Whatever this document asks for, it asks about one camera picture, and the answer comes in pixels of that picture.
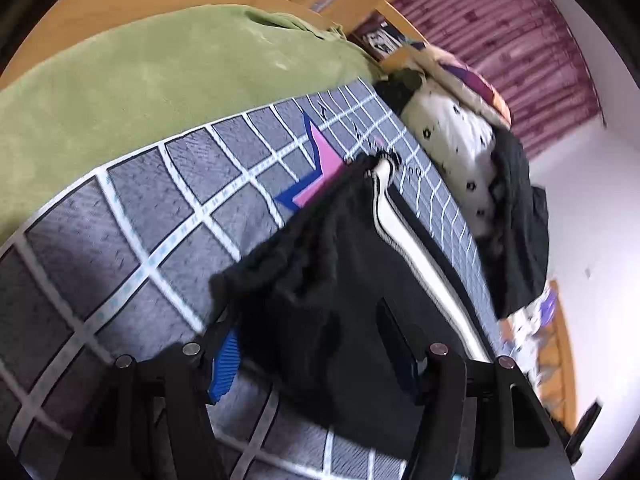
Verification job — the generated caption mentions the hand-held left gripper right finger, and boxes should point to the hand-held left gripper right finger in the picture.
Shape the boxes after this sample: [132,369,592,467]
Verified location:
[376,298,576,480]

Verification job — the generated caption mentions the black and white picture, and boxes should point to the black and white picture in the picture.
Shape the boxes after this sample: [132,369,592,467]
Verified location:
[357,20,416,58]

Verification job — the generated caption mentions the white spotted pillow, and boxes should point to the white spotted pillow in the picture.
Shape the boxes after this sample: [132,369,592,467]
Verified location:
[400,45,501,243]

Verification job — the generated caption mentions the purple and orange pillow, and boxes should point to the purple and orange pillow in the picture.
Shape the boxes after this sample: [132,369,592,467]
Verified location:
[435,55,515,123]

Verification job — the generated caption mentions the black jacket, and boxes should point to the black jacket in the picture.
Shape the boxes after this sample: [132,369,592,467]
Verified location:
[375,70,551,317]

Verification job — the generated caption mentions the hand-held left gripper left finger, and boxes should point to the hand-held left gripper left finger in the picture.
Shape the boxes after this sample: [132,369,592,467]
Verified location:
[60,319,242,480]

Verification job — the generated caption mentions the black pants with white waistband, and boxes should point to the black pants with white waistband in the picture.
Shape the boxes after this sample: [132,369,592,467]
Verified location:
[210,152,496,433]

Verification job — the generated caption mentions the purple patterned curtain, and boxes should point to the purple patterned curtain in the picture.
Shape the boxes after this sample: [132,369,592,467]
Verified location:
[390,0,603,161]

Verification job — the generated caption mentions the grey checked blanket with stars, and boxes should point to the grey checked blanket with stars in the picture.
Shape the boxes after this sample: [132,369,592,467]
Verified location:
[0,77,506,480]

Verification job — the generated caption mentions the green bed sheet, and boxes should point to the green bed sheet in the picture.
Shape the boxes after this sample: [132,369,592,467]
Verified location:
[0,4,383,246]

